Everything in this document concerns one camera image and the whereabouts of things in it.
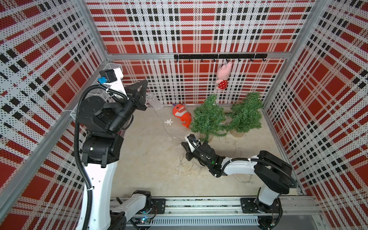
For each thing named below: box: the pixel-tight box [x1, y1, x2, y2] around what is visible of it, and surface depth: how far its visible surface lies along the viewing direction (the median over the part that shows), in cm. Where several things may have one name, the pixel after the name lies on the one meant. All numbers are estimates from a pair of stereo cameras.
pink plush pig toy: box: [215, 60, 233, 91], surface depth 96 cm
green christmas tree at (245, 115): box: [226, 91, 264, 133], surface depth 84 cm
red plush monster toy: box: [172, 103, 193, 129], surface depth 110 cm
